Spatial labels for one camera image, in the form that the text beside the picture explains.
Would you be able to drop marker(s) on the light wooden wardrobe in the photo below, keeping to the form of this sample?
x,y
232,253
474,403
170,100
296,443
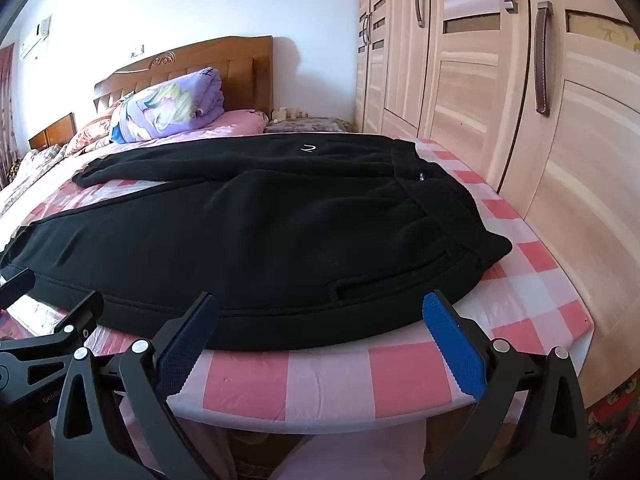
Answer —
x,y
575,160

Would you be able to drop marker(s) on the black pants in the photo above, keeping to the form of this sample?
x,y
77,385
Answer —
x,y
275,235

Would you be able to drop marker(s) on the bedside cabinet with floral cloth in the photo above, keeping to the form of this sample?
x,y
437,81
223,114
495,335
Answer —
x,y
310,124

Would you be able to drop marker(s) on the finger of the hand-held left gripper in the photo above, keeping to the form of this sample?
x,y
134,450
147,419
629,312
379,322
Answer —
x,y
15,287
75,317

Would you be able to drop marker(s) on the white air conditioner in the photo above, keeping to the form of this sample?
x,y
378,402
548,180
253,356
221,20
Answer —
x,y
36,35

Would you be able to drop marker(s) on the purple folded blanket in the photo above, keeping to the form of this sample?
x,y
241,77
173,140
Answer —
x,y
165,105

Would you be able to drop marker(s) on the floral pillow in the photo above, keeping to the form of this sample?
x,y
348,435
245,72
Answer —
x,y
90,132

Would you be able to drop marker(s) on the red patterned curtain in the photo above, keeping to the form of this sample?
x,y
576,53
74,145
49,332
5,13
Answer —
x,y
6,110

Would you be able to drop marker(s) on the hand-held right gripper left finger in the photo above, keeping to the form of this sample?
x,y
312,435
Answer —
x,y
185,342

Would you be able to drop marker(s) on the wall socket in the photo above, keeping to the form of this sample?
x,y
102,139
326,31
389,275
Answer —
x,y
137,51

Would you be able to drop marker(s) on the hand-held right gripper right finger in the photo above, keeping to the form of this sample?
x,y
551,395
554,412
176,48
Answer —
x,y
455,345

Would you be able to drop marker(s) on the wooden headboard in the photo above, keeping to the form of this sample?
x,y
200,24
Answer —
x,y
240,67

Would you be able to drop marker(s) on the pink pillow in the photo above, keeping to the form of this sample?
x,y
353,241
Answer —
x,y
242,120

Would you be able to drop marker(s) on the floral rug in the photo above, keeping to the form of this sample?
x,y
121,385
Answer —
x,y
615,440

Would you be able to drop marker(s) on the pink checked cloth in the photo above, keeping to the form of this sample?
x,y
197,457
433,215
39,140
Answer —
x,y
325,380

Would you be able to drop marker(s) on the wooden nightstand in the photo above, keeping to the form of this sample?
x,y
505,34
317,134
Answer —
x,y
52,132

